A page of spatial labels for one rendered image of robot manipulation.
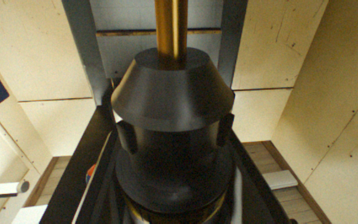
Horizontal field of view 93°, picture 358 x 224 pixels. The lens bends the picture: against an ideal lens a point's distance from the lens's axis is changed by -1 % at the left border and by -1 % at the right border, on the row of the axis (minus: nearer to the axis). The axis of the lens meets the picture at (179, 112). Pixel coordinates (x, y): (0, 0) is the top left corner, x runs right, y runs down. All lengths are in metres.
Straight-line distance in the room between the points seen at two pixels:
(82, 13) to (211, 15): 0.48
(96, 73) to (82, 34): 0.16
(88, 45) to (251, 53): 0.97
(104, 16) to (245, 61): 0.92
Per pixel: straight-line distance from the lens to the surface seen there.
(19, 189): 1.25
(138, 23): 0.72
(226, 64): 0.86
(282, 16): 1.34
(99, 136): 0.72
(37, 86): 1.47
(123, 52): 0.75
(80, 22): 0.81
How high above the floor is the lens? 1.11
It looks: 36 degrees up
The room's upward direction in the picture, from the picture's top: 180 degrees counter-clockwise
